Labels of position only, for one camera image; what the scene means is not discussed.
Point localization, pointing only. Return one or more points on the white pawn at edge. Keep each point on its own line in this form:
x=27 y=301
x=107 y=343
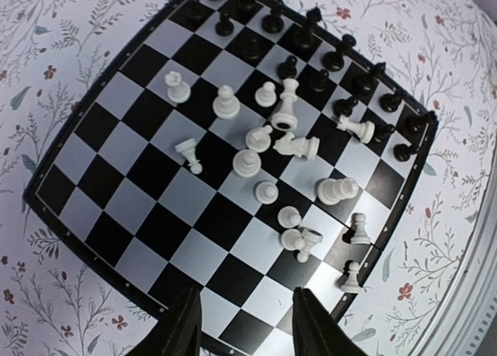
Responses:
x=360 y=236

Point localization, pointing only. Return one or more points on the floral patterned table mat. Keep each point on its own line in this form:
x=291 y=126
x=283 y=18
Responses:
x=442 y=51

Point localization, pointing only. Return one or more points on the white bishop piece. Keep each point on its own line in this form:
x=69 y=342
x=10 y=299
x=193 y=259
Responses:
x=226 y=105

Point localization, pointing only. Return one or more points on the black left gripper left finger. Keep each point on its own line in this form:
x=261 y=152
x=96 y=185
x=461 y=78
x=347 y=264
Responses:
x=179 y=332

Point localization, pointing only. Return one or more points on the white pawn piece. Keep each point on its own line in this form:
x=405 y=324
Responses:
x=265 y=96

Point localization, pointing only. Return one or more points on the black and white chess board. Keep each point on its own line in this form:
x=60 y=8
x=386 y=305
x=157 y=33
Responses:
x=159 y=196

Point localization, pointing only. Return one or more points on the white pawn off board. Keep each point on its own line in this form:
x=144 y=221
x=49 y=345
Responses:
x=351 y=284

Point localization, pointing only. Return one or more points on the white knight lying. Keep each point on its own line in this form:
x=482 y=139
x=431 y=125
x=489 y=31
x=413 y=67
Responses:
x=289 y=145

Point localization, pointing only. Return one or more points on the white rook piece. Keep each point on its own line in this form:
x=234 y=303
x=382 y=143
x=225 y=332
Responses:
x=331 y=191

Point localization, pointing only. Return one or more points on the white king lying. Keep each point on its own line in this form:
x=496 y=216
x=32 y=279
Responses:
x=284 y=119

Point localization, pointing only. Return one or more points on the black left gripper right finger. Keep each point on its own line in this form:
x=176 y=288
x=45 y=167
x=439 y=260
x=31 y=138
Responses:
x=314 y=331

